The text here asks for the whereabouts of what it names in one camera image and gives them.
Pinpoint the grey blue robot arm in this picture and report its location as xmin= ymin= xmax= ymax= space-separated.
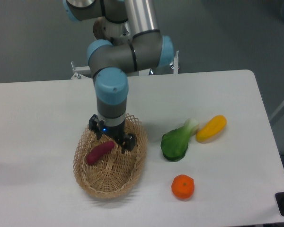
xmin=63 ymin=0 xmax=174 ymax=151

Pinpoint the purple sweet potato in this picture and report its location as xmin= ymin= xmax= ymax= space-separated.
xmin=86 ymin=141 xmax=115 ymax=165

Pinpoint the yellow corn cob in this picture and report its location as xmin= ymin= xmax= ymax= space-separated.
xmin=195 ymin=115 xmax=227 ymax=143

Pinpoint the woven wicker basket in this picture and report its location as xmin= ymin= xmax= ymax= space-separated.
xmin=73 ymin=113 xmax=148 ymax=199

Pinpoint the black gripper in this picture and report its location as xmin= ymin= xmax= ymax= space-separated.
xmin=89 ymin=114 xmax=136 ymax=154

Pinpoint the green bok choy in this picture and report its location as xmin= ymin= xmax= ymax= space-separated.
xmin=160 ymin=119 xmax=199 ymax=162

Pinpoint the orange tangerine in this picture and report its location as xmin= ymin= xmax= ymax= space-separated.
xmin=171 ymin=175 xmax=195 ymax=200

